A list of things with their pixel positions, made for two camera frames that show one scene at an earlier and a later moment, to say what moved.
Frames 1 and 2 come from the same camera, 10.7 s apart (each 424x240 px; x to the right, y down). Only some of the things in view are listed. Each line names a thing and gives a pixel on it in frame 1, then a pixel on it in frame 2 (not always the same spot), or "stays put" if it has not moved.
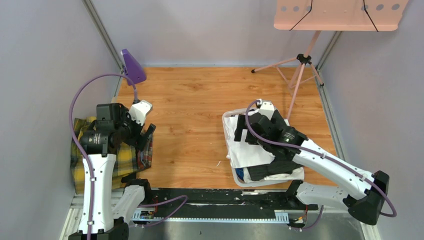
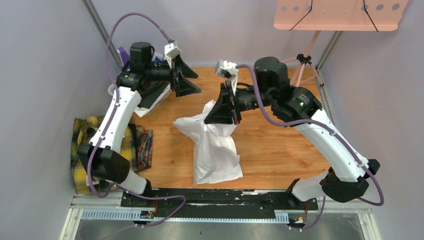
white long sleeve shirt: x=242 y=153 -> x=216 y=156
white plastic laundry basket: x=242 y=155 -> x=147 y=108
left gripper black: x=138 y=140 -> x=183 y=87
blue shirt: x=239 y=173 -> x=163 y=62
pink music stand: x=331 y=15 stays put
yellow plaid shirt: x=126 y=161 stays put
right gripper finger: x=281 y=164 -> x=222 y=113
